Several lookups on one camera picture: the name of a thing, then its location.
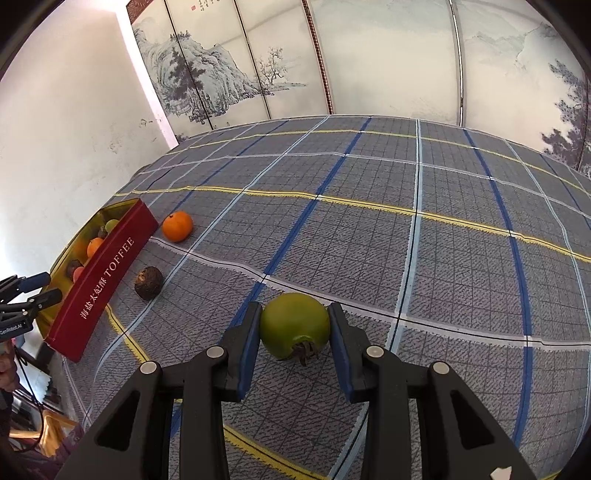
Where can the small orange tangerine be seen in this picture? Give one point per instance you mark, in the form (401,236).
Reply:
(177,226)

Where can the red tomato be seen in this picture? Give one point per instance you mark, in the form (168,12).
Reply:
(78,274)

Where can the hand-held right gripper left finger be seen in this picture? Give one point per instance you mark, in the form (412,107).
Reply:
(249,350)

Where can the painted folding screen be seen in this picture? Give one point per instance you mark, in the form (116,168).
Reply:
(392,55)

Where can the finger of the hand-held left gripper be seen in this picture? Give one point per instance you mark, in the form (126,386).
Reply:
(46,297)
(34,280)

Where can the person's left hand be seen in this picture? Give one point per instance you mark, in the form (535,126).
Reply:
(7,371)

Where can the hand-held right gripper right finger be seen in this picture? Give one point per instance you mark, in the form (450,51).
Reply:
(344,355)

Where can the grey plaid blanket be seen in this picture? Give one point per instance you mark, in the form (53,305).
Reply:
(415,277)

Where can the large orange tangerine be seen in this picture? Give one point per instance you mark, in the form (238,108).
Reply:
(94,247)

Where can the red and gold box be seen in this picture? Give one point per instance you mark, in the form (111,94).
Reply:
(106,281)

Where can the yellow cloth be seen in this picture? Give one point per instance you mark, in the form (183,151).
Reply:
(55,429)

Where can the white paper scrap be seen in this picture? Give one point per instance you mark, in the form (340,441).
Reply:
(502,473)

